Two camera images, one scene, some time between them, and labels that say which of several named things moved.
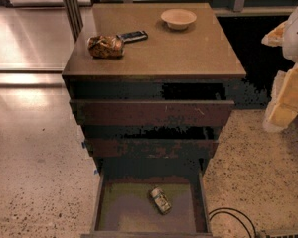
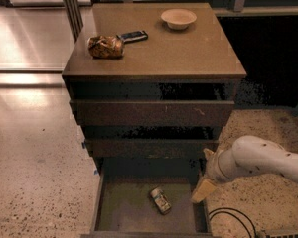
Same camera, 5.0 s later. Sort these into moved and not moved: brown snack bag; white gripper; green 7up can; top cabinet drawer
Moved: white gripper
Not moved: top cabinet drawer; green 7up can; brown snack bag
